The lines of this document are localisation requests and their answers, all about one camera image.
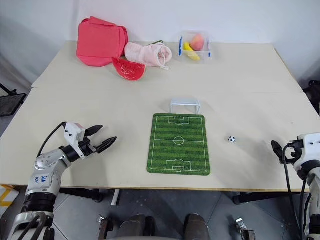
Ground white table leg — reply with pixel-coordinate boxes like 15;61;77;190
110;189;121;207

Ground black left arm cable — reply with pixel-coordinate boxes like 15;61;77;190
36;121;67;159

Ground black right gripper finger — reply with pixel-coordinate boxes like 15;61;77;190
271;139;285;165

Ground small white toy goal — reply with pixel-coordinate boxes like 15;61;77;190
169;98;202;115

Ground toy peach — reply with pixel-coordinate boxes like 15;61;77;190
190;34;206;51

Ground toy watermelon slice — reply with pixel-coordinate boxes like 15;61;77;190
111;56;147;82

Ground yellow white striped object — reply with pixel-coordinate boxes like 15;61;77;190
0;184;19;209

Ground dark rounded shape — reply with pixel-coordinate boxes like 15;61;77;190
184;212;211;240

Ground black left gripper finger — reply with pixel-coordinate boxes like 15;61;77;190
86;124;104;138
95;136;118;154

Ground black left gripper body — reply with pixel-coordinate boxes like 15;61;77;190
78;138;100;157

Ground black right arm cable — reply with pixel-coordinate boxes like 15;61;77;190
281;141;310;237

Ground green soccer field mat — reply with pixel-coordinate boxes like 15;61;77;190
146;113;212;175

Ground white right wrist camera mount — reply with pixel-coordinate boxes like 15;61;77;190
292;133;320;171

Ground toy banana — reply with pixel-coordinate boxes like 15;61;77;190
183;41;201;61

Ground black stand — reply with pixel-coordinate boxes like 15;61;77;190
0;82;28;117

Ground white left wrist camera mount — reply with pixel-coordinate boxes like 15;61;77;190
63;122;87;160

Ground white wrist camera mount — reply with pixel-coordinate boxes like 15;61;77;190
63;122;87;160
292;133;320;171

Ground red fabric bag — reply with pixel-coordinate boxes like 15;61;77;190
76;16;130;68

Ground clear plastic container blue clips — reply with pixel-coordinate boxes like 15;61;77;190
177;29;213;65

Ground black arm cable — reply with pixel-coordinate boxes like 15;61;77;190
281;141;310;237
36;121;67;159

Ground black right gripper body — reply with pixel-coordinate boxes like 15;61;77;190
283;146;300;165

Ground pink drawstring pouch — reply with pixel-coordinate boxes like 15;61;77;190
124;41;173;71

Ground black equipment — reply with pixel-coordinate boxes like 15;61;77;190
301;79;320;114

